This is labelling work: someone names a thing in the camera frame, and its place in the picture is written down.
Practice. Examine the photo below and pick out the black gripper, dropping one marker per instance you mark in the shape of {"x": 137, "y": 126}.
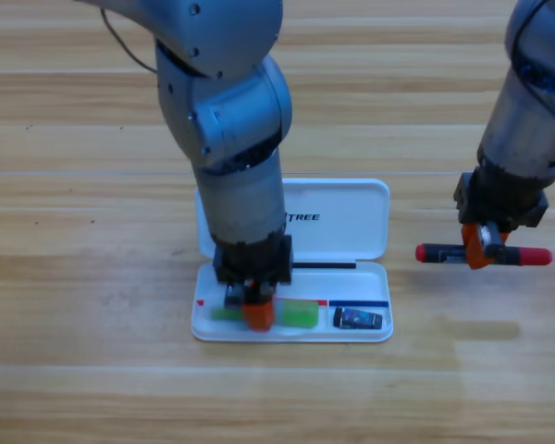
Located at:
{"x": 499, "y": 203}
{"x": 254, "y": 263}

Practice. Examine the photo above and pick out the green and white pen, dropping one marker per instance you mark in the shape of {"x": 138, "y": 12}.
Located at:
{"x": 300, "y": 314}

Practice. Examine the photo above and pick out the black marker with red ends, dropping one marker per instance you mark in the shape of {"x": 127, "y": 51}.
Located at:
{"x": 534, "y": 255}

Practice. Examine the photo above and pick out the white Unitree pencil case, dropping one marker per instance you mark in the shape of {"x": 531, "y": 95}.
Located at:
{"x": 342, "y": 240}

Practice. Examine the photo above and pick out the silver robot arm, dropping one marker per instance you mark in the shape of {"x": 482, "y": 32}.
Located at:
{"x": 231, "y": 115}
{"x": 527, "y": 92}

